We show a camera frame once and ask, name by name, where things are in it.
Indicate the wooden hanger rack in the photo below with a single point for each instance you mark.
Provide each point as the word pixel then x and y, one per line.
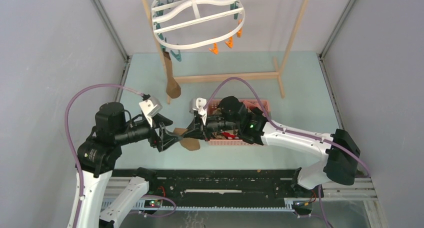
pixel 225 47

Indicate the white oval clip hanger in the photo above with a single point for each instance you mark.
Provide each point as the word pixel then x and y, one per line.
pixel 165 10

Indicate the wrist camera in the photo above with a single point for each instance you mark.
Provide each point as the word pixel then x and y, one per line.
pixel 150 106
pixel 199 105

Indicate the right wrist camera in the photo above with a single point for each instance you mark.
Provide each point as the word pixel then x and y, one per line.
pixel 199 105

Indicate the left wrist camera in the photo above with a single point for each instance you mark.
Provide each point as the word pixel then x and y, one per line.
pixel 150 106

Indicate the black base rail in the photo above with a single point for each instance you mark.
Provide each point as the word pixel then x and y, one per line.
pixel 215 189

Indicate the pink plastic basket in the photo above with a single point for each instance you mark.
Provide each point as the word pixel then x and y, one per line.
pixel 216 139

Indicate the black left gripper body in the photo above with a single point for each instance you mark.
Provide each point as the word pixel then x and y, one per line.
pixel 138 129

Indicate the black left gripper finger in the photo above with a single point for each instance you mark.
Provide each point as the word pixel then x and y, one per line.
pixel 160 119
pixel 165 138

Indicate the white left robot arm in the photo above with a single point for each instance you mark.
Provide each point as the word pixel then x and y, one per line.
pixel 89 196

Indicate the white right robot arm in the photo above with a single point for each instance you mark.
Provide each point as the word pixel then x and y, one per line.
pixel 337 154

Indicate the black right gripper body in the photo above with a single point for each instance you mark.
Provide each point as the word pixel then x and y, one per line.
pixel 216 123

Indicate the red white striped sock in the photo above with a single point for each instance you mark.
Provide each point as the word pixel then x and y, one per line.
pixel 233 135

